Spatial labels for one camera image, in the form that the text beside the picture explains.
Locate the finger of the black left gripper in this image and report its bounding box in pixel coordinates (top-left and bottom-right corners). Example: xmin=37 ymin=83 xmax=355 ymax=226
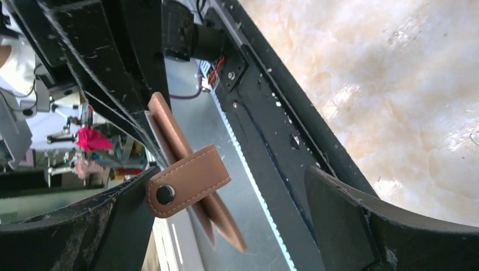
xmin=7 ymin=1 xmax=169 ymax=168

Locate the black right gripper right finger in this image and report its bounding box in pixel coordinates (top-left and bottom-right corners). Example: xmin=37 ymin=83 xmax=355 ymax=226
xmin=304 ymin=167 xmax=478 ymax=270

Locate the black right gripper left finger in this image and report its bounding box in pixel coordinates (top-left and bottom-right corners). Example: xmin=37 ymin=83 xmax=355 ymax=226
xmin=1 ymin=167 xmax=160 ymax=270

